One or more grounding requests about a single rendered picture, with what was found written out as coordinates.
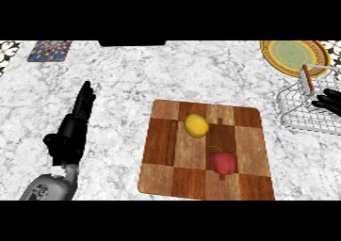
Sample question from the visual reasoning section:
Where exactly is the yellow lemon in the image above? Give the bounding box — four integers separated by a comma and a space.
183, 113, 211, 138

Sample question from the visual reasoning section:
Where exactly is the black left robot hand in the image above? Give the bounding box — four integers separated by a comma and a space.
41, 80, 98, 168

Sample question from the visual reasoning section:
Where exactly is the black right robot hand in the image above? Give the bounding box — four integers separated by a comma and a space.
310, 88, 341, 121

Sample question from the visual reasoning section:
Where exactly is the yellow green patterned plate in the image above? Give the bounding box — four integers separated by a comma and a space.
260, 40, 332, 78

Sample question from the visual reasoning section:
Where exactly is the white wire tiered basket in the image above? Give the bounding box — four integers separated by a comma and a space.
278, 63, 341, 137

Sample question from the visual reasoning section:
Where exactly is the checkered wooden cutting board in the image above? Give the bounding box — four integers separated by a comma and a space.
136, 99, 278, 201

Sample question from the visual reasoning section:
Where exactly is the red bell pepper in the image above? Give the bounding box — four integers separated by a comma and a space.
208, 145, 238, 176

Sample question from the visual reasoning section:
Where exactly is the black appliance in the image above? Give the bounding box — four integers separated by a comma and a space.
98, 40, 168, 48

